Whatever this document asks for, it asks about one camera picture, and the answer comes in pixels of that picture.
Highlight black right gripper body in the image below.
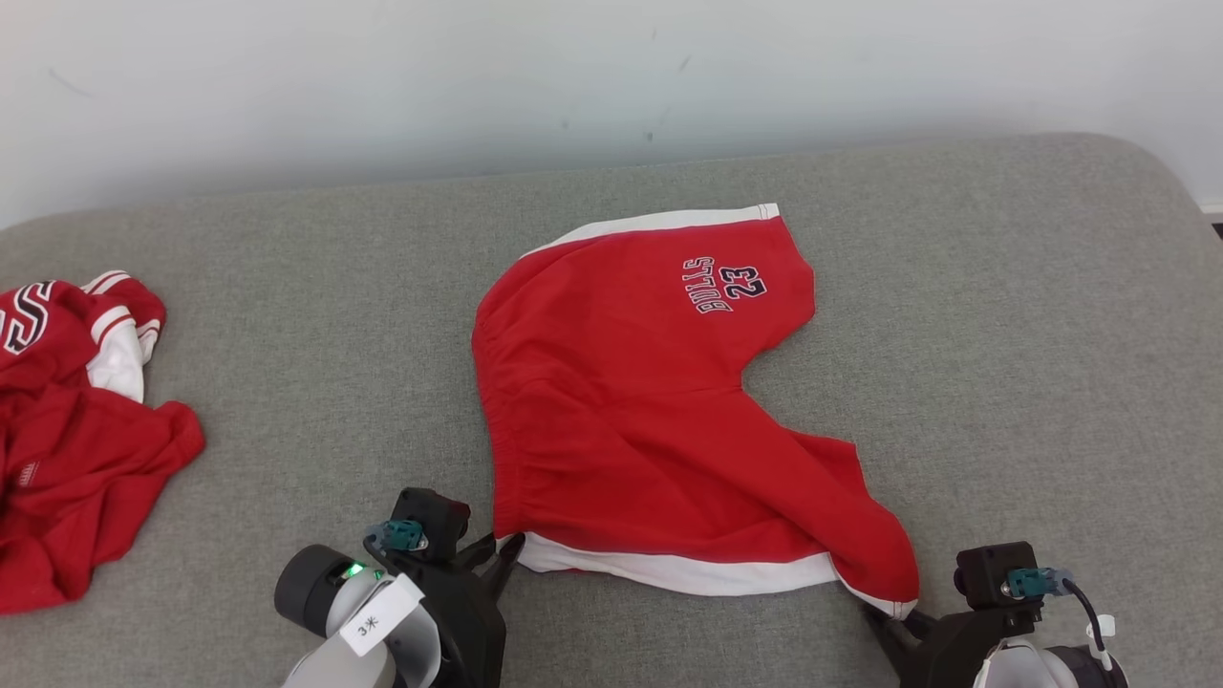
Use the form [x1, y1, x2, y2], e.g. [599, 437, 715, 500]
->
[884, 607, 1042, 688]

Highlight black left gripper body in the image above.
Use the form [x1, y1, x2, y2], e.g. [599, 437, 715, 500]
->
[411, 549, 507, 688]

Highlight red shorts with white trim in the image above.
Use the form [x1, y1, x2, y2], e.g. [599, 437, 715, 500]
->
[471, 203, 921, 620]

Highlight red jersey with white sleeves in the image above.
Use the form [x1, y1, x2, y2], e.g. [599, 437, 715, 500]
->
[0, 270, 206, 615]

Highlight white paper label tag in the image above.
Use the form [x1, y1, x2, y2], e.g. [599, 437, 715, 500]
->
[339, 573, 426, 658]

